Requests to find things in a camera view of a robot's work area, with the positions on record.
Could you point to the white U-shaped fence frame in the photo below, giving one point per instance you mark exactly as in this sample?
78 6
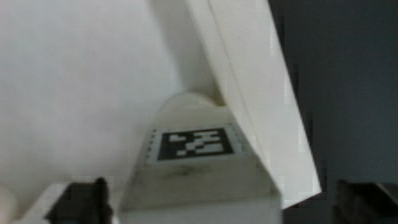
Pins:
238 36

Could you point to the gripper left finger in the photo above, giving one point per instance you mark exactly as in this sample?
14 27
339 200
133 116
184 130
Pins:
71 204

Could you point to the white square table top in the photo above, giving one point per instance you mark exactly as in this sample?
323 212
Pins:
99 58

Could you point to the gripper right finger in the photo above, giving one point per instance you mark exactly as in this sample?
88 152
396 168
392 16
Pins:
366 203

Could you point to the white table leg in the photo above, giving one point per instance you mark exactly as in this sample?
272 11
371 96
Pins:
199 182

